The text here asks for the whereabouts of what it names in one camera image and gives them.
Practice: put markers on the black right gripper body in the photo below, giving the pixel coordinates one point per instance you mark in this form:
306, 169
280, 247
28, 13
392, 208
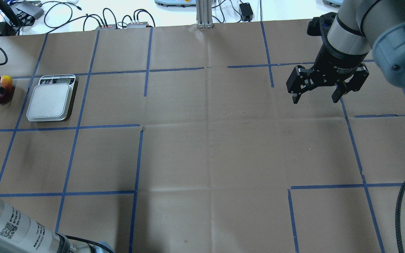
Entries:
336, 62

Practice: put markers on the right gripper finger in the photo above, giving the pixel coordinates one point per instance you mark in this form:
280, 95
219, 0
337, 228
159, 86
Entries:
338, 93
296, 97

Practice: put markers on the red yellow mango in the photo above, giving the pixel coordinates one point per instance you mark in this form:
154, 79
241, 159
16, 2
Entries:
6, 89

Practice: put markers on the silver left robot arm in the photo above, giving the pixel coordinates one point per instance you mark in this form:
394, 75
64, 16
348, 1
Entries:
21, 234

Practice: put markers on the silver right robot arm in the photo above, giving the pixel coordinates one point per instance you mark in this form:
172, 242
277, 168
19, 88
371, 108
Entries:
358, 28

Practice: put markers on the silver digital kitchen scale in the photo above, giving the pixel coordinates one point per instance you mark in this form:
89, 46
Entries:
51, 98

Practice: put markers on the grey laptop hub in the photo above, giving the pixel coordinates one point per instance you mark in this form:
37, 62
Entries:
27, 11

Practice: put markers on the black power adapter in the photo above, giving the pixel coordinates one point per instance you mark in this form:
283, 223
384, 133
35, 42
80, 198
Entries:
246, 11

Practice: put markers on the upper orange adapter box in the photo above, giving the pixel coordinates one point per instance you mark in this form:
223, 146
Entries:
108, 27

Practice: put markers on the blue teach pendant tablet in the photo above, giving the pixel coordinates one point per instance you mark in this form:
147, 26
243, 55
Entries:
176, 3

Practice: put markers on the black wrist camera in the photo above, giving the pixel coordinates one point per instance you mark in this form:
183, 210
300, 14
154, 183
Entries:
320, 26

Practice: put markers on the aluminium frame post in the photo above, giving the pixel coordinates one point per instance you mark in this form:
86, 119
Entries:
204, 14

